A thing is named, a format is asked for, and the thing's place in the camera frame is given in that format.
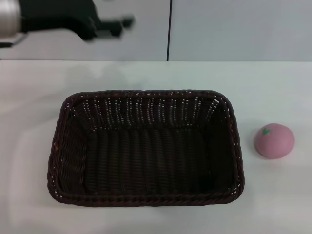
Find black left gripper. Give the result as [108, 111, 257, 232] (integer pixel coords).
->
[19, 0, 136, 44]

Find black woven wicker basket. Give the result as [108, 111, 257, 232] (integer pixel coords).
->
[47, 89, 245, 208]

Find pink peach-shaped bun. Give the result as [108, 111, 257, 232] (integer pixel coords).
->
[253, 122, 295, 160]

